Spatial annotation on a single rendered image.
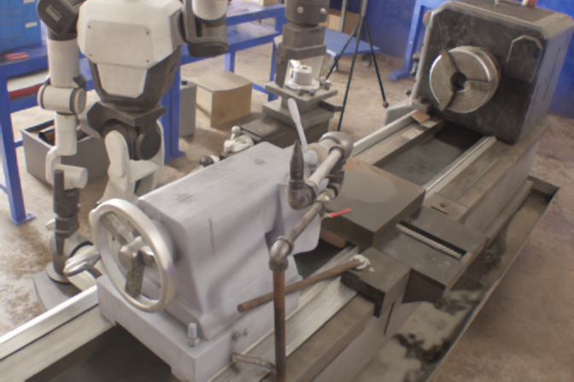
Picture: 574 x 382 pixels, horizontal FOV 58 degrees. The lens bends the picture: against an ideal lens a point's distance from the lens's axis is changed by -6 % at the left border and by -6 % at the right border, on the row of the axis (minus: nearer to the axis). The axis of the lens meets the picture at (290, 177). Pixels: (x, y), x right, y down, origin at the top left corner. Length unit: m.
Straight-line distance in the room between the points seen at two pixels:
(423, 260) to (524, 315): 1.46
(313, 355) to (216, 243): 0.35
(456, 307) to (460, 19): 1.15
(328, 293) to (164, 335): 0.46
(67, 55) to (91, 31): 0.17
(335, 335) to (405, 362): 0.62
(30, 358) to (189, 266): 0.41
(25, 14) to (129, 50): 1.48
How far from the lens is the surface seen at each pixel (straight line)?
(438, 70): 2.23
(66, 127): 1.78
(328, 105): 1.75
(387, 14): 6.30
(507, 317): 2.84
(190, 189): 1.09
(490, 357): 2.60
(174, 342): 1.09
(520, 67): 2.28
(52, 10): 1.65
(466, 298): 2.19
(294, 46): 1.13
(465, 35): 2.39
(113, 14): 1.54
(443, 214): 1.71
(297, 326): 1.28
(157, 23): 1.50
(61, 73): 1.72
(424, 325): 2.01
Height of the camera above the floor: 1.74
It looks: 30 degrees down
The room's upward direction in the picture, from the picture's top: 7 degrees clockwise
